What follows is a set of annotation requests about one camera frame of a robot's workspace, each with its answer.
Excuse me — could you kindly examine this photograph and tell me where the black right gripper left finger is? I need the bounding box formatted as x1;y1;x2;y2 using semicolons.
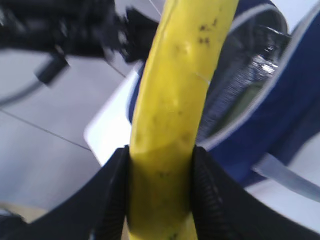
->
0;146;129;240

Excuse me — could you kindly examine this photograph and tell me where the navy blue lunch bag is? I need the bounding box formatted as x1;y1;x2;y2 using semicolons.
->
83;0;320;201

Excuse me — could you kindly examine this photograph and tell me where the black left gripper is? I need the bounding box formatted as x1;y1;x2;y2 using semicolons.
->
0;0;159;85

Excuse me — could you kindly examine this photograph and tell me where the yellow banana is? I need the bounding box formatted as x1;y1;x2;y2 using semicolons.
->
127;0;238;240

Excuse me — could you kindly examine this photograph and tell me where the glass container green lid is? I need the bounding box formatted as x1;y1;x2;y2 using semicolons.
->
225;83;263;123

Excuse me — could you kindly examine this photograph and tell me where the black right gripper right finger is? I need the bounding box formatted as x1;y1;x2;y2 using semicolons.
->
191;146;320;240

